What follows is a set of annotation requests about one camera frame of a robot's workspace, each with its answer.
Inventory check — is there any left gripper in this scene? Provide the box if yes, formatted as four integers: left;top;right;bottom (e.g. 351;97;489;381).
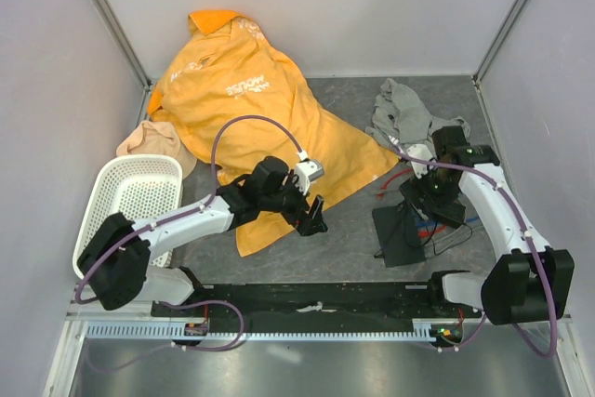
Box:
260;169;326;235

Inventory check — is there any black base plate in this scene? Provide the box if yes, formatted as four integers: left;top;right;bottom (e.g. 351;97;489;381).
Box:
151;281;481;331

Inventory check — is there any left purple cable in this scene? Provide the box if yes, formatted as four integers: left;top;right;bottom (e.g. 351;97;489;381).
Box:
73;113;309;373

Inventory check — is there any grey slotted cable duct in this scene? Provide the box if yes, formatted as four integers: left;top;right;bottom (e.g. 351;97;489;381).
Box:
86;321;464;342

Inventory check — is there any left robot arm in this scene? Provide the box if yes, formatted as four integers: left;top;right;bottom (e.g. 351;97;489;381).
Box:
77;156;327;316

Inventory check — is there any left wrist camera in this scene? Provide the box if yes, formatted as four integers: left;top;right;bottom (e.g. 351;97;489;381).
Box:
295;159;324;196

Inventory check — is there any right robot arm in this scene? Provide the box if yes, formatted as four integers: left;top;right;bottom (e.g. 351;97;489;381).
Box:
390;126;575;325

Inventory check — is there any beige cloth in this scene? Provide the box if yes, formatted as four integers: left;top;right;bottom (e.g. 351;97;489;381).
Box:
115;120;197;179

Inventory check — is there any white perforated plastic basket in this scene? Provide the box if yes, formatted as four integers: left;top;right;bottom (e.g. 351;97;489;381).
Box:
72;154;182;278

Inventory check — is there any grey t-shirt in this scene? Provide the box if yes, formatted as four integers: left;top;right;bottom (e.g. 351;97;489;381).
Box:
364;78;471;152

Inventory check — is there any orange printed t-shirt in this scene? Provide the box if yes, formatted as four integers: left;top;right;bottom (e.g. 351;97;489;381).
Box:
147;9;401;258

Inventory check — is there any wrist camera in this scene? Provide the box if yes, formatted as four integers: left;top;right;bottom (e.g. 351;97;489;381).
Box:
406;143;435;179
295;159;324;196

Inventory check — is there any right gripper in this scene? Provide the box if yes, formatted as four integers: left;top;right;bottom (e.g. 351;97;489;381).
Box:
399;159;463;222

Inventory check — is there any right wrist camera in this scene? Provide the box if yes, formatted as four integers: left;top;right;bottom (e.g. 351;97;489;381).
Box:
406;143;435;179

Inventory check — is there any black network switch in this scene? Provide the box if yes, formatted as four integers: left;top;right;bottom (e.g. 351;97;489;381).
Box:
372;203;426;268

